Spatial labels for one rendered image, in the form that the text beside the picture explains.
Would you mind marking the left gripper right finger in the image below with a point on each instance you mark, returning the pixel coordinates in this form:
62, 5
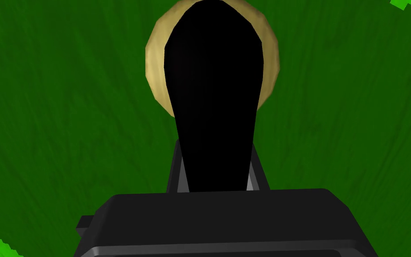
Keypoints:
257, 180

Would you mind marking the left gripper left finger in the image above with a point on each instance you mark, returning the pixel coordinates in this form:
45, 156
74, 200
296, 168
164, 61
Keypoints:
177, 178

